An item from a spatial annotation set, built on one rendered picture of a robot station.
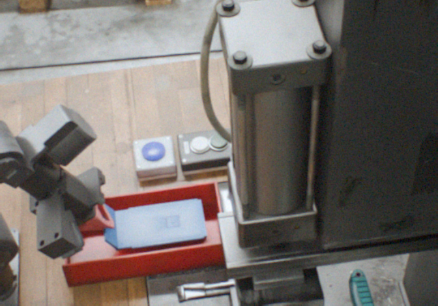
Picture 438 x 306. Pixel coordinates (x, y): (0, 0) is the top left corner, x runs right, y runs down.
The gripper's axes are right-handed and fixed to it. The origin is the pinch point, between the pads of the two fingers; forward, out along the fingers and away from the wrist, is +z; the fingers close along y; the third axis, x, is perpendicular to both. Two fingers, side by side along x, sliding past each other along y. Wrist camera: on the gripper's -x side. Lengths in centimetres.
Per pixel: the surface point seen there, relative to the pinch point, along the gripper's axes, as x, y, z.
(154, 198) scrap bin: 5.2, 5.3, 5.6
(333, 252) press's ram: -24.4, 34.8, -5.3
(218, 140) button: 15.5, 15.4, 11.9
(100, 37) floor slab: 149, -53, 81
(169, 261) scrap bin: -6.3, 5.6, 6.9
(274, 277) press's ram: -25.0, 27.3, -6.5
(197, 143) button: 15.6, 12.3, 10.1
